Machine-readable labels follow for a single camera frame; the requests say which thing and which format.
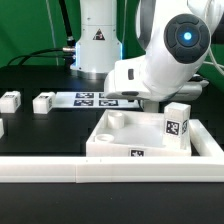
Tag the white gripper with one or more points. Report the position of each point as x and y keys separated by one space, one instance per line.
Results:
x=156 y=80

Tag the white square table top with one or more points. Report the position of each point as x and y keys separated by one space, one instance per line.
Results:
x=131 y=134

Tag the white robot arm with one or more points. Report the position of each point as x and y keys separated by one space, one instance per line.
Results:
x=175 y=35

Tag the white marker sheet with tags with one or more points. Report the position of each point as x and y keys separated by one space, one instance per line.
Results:
x=90 y=100

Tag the white L-shaped obstacle fence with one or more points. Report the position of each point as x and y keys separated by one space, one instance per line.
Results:
x=207 y=166

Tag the white part at left edge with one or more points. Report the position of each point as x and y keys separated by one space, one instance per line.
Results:
x=1 y=128

